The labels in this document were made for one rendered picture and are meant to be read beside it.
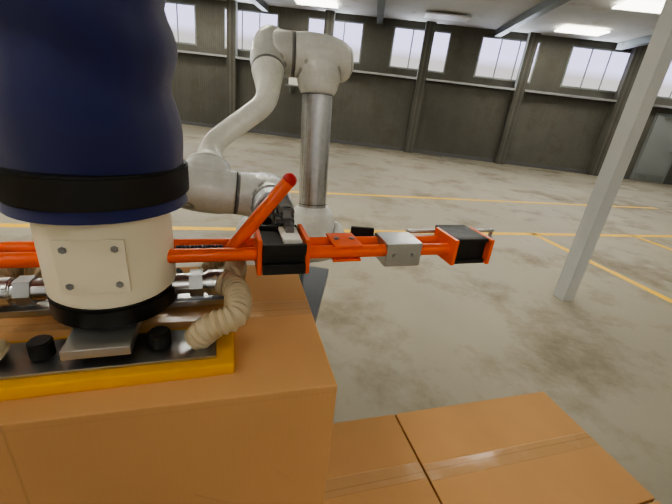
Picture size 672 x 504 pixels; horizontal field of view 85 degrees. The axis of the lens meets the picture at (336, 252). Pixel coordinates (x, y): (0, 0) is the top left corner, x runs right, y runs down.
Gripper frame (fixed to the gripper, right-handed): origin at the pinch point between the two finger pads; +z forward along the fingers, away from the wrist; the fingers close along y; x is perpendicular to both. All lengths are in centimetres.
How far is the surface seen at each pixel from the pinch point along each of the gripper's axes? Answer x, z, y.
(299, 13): -225, -1312, -263
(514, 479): -64, 7, 66
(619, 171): -284, -158, 4
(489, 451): -63, -2, 66
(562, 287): -279, -164, 109
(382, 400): -69, -75, 120
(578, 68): -1066, -985, -195
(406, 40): -553, -1184, -220
